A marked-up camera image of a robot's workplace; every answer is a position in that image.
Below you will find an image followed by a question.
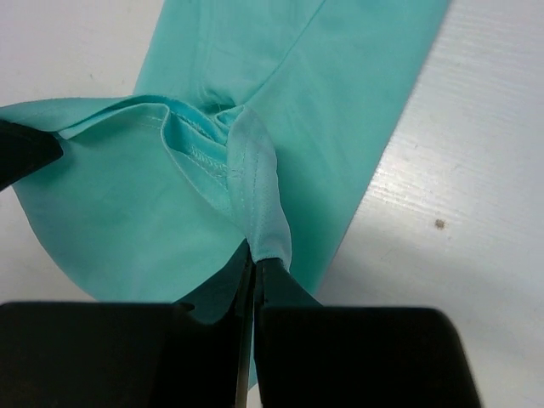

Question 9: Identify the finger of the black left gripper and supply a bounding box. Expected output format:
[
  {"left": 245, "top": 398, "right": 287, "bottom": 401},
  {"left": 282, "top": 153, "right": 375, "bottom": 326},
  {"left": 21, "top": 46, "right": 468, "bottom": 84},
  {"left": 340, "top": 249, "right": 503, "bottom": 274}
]
[{"left": 0, "top": 120, "right": 64, "bottom": 190}]

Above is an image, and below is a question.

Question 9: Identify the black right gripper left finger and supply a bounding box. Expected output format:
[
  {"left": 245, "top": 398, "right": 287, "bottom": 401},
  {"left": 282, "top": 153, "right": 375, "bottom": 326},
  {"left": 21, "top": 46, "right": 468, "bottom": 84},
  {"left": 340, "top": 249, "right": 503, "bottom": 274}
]
[{"left": 1, "top": 242, "right": 253, "bottom": 407}]

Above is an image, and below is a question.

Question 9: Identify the teal t shirt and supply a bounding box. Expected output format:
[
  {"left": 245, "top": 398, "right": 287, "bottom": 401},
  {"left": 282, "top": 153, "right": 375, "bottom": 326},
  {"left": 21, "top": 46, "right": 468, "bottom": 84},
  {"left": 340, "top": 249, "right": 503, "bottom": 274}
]
[{"left": 0, "top": 0, "right": 451, "bottom": 379}]

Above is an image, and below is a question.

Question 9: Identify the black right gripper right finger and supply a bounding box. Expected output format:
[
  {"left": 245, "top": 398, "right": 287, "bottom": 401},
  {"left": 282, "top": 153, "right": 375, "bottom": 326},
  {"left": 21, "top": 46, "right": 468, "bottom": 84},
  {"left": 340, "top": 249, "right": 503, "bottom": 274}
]
[{"left": 254, "top": 259, "right": 480, "bottom": 407}]

